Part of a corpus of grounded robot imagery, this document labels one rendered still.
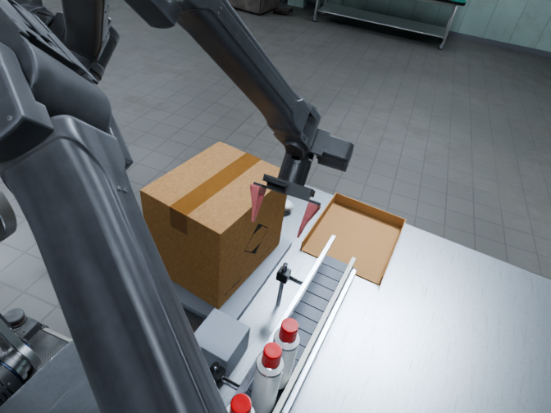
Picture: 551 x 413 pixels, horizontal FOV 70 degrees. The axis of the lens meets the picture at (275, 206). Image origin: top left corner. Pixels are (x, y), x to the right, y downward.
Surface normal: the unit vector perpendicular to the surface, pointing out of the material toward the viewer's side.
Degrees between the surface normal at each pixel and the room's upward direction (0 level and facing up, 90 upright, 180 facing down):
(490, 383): 0
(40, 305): 0
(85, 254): 45
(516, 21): 90
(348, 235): 0
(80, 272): 49
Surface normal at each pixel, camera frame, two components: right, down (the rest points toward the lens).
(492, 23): -0.36, 0.57
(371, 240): 0.11, -0.77
